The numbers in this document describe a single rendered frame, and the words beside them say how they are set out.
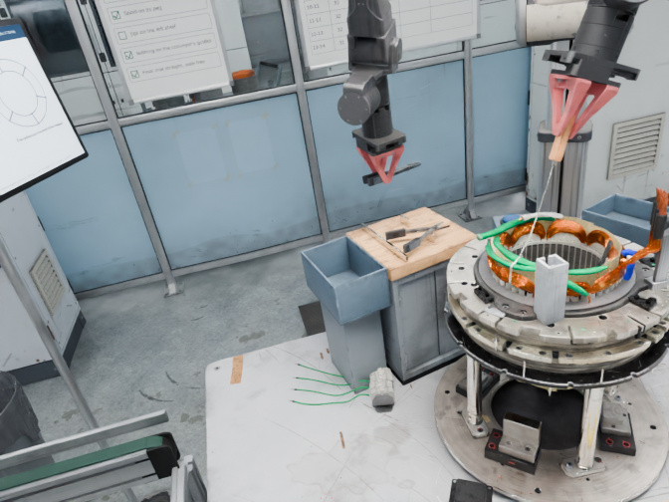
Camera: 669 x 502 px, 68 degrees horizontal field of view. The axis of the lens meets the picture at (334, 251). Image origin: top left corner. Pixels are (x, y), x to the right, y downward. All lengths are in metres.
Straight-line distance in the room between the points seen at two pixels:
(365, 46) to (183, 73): 1.98
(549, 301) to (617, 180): 2.68
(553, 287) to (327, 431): 0.53
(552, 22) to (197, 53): 1.98
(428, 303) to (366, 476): 0.34
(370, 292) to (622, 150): 2.52
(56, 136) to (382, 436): 1.00
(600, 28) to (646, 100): 2.57
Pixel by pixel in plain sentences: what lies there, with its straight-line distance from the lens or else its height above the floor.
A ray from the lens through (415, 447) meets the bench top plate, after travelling 0.98.
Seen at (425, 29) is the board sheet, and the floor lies 1.23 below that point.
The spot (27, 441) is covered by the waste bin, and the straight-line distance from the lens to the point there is 1.96.
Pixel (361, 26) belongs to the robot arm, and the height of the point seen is 1.46.
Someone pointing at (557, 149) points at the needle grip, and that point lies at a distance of 0.74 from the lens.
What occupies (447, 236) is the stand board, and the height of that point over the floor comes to 1.06.
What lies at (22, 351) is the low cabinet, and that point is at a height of 0.20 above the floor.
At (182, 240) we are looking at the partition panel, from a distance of 3.10.
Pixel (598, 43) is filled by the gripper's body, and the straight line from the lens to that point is 0.73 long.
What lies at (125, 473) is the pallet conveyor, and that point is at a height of 0.72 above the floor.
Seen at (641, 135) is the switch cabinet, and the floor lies 0.53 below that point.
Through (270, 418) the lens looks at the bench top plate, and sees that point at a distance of 1.07.
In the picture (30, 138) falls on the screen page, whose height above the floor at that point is 1.33.
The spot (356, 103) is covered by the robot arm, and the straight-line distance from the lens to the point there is 0.85.
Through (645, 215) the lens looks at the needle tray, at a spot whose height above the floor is 1.04.
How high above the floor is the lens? 1.54
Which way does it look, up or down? 28 degrees down
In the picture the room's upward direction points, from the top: 9 degrees counter-clockwise
